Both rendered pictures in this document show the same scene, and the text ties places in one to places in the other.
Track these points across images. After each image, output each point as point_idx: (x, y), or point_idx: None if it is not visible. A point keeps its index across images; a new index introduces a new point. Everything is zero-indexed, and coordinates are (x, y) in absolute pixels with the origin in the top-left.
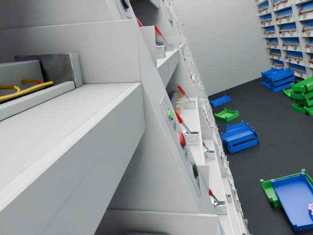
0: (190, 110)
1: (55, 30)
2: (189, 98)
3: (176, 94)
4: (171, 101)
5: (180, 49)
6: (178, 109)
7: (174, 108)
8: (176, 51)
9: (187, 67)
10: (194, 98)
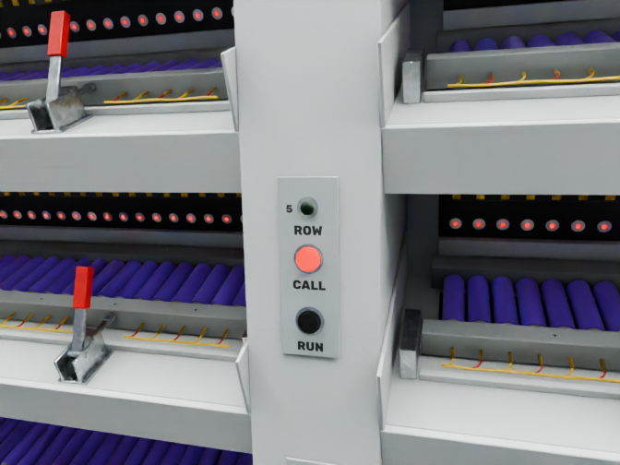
0: (53, 365)
1: None
2: (232, 380)
3: (206, 315)
4: (120, 300)
5: (375, 141)
6: (59, 323)
7: (50, 308)
8: (55, 142)
9: (297, 259)
10: (211, 399)
